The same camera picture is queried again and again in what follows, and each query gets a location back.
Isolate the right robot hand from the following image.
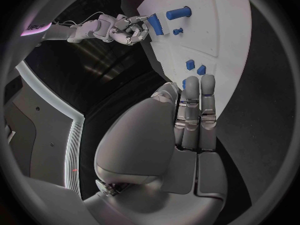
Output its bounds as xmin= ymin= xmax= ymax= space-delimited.
xmin=108 ymin=14 xmax=150 ymax=46

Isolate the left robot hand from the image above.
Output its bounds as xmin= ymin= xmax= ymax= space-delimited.
xmin=83 ymin=74 xmax=229 ymax=225

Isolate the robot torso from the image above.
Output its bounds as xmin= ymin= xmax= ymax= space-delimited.
xmin=3 ymin=0 xmax=86 ymax=199

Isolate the white cable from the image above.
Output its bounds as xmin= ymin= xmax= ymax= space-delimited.
xmin=51 ymin=19 xmax=80 ymax=26
xmin=76 ymin=11 xmax=105 ymax=26

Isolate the white task board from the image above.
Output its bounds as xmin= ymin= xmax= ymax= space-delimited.
xmin=136 ymin=0 xmax=254 ymax=121

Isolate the blue long cylinder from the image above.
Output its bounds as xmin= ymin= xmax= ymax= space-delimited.
xmin=165 ymin=6 xmax=193 ymax=21

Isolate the blue curved block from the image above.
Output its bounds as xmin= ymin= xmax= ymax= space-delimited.
xmin=146 ymin=13 xmax=165 ymax=36

